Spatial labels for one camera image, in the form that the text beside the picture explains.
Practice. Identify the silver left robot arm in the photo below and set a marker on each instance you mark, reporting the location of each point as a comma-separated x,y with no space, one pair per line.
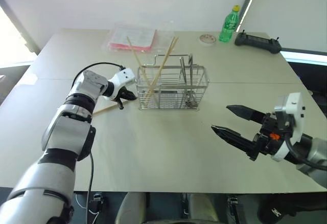
64,129

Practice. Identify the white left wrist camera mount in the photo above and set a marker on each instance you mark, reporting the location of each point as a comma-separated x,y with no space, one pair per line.
125,77

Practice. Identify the metal spoon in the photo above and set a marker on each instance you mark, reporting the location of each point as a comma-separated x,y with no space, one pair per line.
182,75

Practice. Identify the black table bracket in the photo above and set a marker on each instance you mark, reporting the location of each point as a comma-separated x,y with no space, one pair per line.
98,199
184,203
231,203

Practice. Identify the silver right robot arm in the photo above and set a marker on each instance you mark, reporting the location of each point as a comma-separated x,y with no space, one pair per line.
316,155

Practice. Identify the wooden chopstick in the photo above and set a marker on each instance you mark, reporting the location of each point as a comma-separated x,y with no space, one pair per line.
107,109
163,63
167,59
138,60

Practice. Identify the green plastic bottle yellow cap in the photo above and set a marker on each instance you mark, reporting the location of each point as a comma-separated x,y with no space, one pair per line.
228,28

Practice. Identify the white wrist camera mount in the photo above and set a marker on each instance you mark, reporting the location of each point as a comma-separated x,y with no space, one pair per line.
125,77
292,114

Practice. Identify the grey rounded shape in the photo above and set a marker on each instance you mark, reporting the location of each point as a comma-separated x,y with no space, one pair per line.
131,208
203,208

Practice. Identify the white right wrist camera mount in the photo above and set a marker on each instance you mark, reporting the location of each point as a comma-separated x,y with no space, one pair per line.
292,114

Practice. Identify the black remote controller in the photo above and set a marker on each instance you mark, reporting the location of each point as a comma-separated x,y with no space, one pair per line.
258,42

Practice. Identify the pink paper stack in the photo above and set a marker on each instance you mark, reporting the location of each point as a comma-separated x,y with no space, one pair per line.
132,40

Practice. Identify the clear plastic bag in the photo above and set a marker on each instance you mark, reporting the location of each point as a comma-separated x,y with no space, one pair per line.
163,38

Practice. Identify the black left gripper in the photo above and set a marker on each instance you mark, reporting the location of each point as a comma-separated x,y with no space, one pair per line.
120,94

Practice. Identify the black rounded shape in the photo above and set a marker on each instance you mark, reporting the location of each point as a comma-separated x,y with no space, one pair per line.
281,208

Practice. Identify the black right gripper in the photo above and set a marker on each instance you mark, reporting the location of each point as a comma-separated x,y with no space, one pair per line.
268,134

